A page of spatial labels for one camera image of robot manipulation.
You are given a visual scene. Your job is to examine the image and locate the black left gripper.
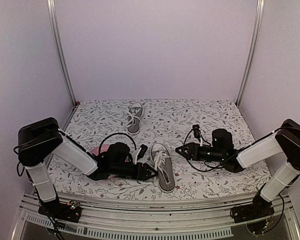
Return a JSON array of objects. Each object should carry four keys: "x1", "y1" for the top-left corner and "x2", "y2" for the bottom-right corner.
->
[{"x1": 110, "y1": 162, "x2": 159, "y2": 182}]

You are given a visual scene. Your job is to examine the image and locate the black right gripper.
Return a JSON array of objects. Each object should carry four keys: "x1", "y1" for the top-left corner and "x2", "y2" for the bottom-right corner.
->
[{"x1": 175, "y1": 142, "x2": 225, "y2": 163}]

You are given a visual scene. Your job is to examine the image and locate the grey sneaker with red sole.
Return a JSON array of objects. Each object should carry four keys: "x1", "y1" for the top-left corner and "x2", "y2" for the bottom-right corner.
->
[{"x1": 126, "y1": 102, "x2": 144, "y2": 134}]

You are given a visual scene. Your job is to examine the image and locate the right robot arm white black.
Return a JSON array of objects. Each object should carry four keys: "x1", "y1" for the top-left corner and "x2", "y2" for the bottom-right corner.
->
[{"x1": 175, "y1": 119, "x2": 300, "y2": 223}]

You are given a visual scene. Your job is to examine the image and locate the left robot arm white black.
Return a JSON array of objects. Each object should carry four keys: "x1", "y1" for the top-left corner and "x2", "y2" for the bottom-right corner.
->
[{"x1": 13, "y1": 117, "x2": 159, "y2": 223}]

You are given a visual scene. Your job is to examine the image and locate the floral patterned table mat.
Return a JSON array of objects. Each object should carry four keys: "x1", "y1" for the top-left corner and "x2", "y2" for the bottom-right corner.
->
[{"x1": 47, "y1": 99, "x2": 271, "y2": 201}]

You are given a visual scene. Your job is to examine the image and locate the pink plastic plate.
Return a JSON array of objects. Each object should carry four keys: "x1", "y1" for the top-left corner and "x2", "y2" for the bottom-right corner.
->
[{"x1": 91, "y1": 144, "x2": 110, "y2": 156}]

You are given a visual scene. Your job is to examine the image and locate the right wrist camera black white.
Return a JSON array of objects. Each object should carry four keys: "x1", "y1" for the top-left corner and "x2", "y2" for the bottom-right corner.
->
[{"x1": 192, "y1": 124, "x2": 203, "y2": 147}]

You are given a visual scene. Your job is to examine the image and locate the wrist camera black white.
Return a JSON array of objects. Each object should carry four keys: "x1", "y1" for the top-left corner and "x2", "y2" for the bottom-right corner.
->
[
  {"x1": 192, "y1": 124, "x2": 203, "y2": 147},
  {"x1": 132, "y1": 144, "x2": 148, "y2": 165}
]

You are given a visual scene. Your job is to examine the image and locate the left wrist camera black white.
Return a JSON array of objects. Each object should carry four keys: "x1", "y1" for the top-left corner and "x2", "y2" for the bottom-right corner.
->
[{"x1": 132, "y1": 144, "x2": 148, "y2": 165}]

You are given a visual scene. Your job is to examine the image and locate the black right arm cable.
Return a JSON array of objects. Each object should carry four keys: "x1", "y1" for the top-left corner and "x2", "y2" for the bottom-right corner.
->
[{"x1": 184, "y1": 129, "x2": 226, "y2": 173}]

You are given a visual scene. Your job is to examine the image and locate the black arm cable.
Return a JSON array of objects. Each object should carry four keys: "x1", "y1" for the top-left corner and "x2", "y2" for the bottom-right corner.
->
[
  {"x1": 98, "y1": 132, "x2": 138, "y2": 156},
  {"x1": 184, "y1": 129, "x2": 226, "y2": 173}
]

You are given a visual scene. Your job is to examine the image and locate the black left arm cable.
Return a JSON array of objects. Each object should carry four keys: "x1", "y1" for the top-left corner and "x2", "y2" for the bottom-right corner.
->
[{"x1": 98, "y1": 132, "x2": 138, "y2": 156}]

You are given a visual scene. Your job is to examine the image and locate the aluminium front rail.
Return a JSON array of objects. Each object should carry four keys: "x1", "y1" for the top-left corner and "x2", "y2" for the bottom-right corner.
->
[{"x1": 11, "y1": 193, "x2": 300, "y2": 240}]

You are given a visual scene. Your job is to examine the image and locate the right aluminium frame post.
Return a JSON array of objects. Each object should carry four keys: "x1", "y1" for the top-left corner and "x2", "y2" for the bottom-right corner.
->
[{"x1": 235, "y1": 0, "x2": 265, "y2": 108}]

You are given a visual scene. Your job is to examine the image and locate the aluminium frame post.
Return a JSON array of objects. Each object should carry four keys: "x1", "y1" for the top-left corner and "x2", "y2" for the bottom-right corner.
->
[
  {"x1": 235, "y1": 0, "x2": 265, "y2": 108},
  {"x1": 46, "y1": 0, "x2": 77, "y2": 108}
]

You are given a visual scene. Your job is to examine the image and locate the left aluminium frame post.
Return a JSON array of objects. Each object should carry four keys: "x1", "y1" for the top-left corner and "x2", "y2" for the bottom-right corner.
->
[{"x1": 46, "y1": 0, "x2": 77, "y2": 108}]

